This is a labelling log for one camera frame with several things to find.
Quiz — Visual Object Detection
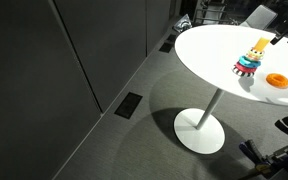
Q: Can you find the small black and white ring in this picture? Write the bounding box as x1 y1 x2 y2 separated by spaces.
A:
246 47 265 62

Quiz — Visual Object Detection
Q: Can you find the stacker pole with striped base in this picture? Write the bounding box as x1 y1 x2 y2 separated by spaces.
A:
231 36 271 79

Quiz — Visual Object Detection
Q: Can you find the grey chair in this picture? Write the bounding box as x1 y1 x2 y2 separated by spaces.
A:
239 4 279 31

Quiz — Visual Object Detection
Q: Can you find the shiny silver floor plate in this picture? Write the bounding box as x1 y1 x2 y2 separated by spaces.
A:
171 13 194 34

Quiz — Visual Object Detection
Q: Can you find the small black floor box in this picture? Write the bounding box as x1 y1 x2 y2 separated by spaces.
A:
158 42 174 54

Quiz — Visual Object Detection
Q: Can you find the orange bumpy ring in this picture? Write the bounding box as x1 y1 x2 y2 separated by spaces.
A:
265 72 288 90

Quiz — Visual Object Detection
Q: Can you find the blue stacking ring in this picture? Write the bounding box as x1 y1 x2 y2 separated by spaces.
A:
238 55 262 69

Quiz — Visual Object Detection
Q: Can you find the red stacking ring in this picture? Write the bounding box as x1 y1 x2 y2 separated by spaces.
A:
234 61 257 75

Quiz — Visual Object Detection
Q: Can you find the metal frame chair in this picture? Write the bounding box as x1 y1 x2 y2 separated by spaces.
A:
193 0 230 26

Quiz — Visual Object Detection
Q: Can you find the purple handled clamp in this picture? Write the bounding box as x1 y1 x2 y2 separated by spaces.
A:
238 138 272 168

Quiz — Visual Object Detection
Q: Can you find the white table pedestal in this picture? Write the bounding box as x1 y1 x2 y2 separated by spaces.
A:
173 87 226 155

